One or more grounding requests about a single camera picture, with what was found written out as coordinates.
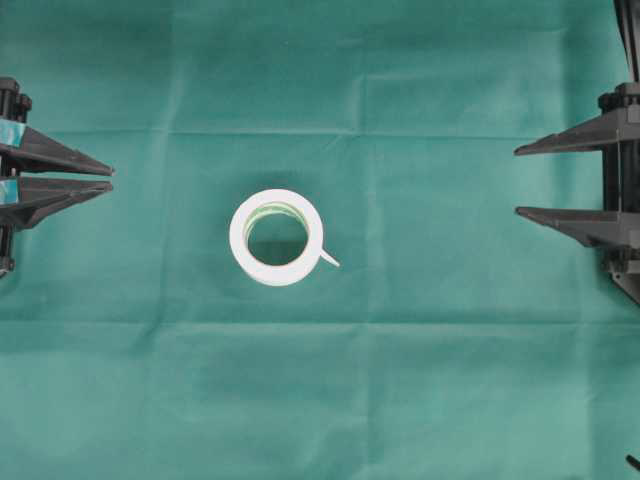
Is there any black cable upper right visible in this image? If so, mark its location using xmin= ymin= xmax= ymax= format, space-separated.
xmin=612 ymin=0 xmax=640 ymax=81

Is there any white duct tape roll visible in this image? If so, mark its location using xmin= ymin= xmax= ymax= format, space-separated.
xmin=229 ymin=189 xmax=340 ymax=287

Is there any green table cloth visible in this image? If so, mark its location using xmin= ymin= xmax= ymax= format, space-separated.
xmin=1 ymin=1 xmax=639 ymax=479

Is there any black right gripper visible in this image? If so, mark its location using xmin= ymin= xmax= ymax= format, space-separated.
xmin=514 ymin=82 xmax=639 ymax=303

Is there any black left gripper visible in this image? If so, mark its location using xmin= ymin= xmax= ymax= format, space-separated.
xmin=0 ymin=75 xmax=115 ymax=279

